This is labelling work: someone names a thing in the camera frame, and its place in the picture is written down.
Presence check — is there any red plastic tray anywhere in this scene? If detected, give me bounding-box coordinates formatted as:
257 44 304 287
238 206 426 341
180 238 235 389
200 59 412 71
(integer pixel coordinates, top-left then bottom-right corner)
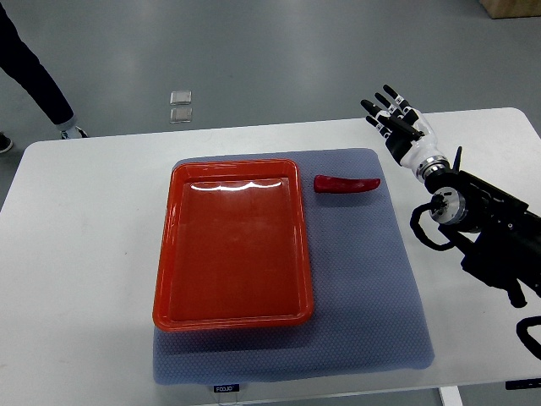
153 159 314 332

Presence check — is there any upper metal floor plate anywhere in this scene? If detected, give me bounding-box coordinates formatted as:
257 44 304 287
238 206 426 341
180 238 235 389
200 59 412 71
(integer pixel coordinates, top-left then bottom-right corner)
170 91 192 106

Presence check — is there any blue grey mesh mat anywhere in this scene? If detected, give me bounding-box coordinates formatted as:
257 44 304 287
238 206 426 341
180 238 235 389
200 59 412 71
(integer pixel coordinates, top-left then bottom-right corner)
153 148 434 385

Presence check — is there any white table leg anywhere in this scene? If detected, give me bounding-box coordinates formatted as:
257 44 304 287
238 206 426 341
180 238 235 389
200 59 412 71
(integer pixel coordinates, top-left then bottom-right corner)
438 386 463 406

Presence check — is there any black table brand label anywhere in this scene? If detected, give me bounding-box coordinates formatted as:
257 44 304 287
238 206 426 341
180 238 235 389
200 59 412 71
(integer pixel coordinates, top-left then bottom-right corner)
213 384 240 393

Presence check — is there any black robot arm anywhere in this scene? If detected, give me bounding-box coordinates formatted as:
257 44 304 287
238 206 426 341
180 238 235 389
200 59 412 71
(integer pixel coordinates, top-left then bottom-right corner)
360 85 540 308

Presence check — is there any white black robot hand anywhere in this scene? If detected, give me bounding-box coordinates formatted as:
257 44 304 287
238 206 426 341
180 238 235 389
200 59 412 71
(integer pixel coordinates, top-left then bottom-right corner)
360 85 450 181

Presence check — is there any black shoe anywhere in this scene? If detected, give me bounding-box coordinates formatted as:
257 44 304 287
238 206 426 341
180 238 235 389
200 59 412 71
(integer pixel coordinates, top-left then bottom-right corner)
0 132 14 154

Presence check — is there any cardboard box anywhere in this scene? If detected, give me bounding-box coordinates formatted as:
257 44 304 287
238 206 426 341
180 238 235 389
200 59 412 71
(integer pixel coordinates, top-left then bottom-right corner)
479 0 540 19

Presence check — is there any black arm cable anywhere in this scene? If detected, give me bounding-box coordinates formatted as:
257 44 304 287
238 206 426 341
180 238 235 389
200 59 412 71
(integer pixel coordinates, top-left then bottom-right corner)
410 201 457 251

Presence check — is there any white sneaker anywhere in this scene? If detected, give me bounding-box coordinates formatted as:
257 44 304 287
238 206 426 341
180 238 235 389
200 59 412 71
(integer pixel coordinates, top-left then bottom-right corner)
60 126 89 140

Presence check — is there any black table control panel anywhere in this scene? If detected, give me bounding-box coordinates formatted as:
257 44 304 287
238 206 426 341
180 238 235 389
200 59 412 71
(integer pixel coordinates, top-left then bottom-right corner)
505 378 541 390

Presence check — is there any red pepper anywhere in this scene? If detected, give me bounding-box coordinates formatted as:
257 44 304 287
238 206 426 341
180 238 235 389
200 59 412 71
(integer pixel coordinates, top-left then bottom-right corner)
313 174 381 194

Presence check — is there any person's dark trouser leg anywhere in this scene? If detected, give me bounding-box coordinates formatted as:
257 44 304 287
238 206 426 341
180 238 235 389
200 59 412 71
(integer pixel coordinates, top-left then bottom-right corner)
1 6 76 131

